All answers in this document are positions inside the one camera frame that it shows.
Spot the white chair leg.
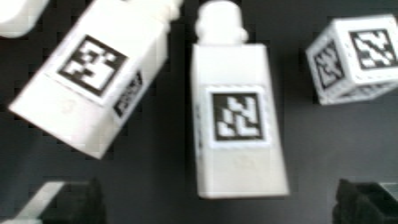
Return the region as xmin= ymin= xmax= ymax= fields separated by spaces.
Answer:
xmin=8 ymin=0 xmax=182 ymax=158
xmin=189 ymin=0 xmax=289 ymax=199

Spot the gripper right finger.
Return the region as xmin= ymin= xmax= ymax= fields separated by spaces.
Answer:
xmin=333 ymin=179 xmax=398 ymax=224

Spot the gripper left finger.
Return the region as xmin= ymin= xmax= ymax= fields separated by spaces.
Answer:
xmin=0 ymin=179 xmax=106 ymax=224

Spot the white tagged nut cube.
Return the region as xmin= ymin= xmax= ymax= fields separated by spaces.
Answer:
xmin=305 ymin=14 xmax=398 ymax=105

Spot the white chair seat part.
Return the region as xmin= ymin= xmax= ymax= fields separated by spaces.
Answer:
xmin=0 ymin=0 xmax=49 ymax=38

